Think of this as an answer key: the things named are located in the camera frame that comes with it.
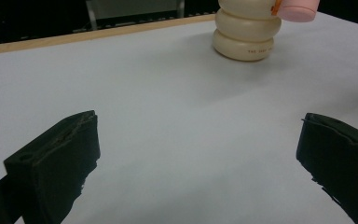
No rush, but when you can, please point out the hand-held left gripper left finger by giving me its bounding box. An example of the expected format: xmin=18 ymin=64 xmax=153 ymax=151
xmin=3 ymin=110 xmax=102 ymax=224

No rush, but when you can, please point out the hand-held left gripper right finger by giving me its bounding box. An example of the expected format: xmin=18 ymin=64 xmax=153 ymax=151
xmin=296 ymin=112 xmax=358 ymax=224

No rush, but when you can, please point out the cream ringed cup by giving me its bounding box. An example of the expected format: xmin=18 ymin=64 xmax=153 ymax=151
xmin=212 ymin=0 xmax=283 ymax=63

